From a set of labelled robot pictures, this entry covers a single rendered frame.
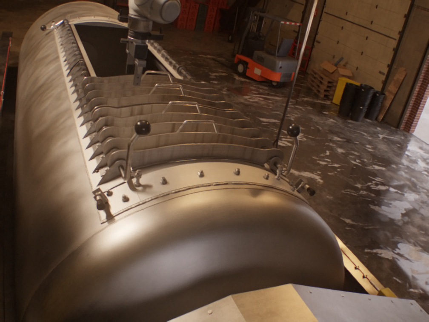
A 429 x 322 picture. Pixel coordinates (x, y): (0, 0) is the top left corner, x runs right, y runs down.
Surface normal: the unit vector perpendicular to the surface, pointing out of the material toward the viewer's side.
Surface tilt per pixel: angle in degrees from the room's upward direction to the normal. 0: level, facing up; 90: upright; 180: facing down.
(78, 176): 37
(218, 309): 21
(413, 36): 90
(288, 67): 90
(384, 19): 90
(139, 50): 90
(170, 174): 13
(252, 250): 65
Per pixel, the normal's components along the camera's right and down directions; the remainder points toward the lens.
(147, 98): 0.39, 0.50
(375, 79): -0.90, 0.03
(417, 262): 0.20, -0.87
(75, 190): -0.43, -0.65
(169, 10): 0.59, 0.55
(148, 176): -0.10, -0.81
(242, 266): 0.42, 0.12
